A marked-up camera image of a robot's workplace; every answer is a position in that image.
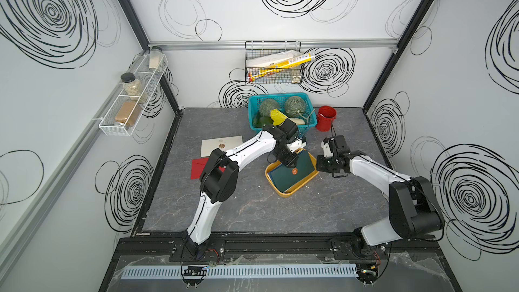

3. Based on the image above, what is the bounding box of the dark green envelope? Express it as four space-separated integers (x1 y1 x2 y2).
268 150 315 193

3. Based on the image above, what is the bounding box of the yellow storage box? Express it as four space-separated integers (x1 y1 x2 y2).
265 149 319 198

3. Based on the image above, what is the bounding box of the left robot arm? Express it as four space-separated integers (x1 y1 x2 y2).
186 119 306 254

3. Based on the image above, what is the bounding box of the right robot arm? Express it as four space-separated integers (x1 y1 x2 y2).
316 135 445 246

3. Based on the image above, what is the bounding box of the white wrap box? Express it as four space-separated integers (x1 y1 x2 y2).
246 50 301 68

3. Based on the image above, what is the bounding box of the yellow foil roll box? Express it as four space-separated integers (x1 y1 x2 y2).
247 54 315 82

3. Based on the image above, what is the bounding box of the yellow white cabbage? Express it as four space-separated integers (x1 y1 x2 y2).
270 109 306 126

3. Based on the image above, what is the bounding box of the green pepper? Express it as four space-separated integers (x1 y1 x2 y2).
255 116 273 128

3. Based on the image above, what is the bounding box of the teal plastic basket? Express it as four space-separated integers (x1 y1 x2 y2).
247 93 317 135

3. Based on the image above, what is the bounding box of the right green melon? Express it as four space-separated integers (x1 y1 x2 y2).
285 96 307 118

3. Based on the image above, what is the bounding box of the green melon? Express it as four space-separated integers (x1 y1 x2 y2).
285 96 307 118
259 98 280 117

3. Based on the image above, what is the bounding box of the left green melon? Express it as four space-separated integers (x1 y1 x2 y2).
259 98 280 117

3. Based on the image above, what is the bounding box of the red cup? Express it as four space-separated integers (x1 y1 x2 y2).
316 105 337 132

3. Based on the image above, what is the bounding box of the white envelope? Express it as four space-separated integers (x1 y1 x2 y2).
200 135 243 158

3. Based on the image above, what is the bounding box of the red envelope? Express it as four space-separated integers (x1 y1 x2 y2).
191 158 226 180

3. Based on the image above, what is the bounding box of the clear lid jar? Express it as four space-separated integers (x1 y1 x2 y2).
149 46 163 70

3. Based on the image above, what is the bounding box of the black lid spice jar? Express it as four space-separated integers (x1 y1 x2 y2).
120 72 144 101

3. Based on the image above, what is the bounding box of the brown block package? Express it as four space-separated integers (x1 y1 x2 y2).
114 101 141 127

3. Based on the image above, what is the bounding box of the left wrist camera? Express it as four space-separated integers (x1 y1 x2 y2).
287 137 307 152

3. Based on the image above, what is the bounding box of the black wire wall basket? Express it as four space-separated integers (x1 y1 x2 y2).
245 41 301 85

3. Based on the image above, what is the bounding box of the white slotted cable duct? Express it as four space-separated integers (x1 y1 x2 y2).
120 264 358 280

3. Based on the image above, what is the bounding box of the white wire wall shelf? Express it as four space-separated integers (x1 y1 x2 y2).
99 48 168 137

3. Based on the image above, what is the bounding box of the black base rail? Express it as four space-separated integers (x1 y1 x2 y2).
111 232 441 263

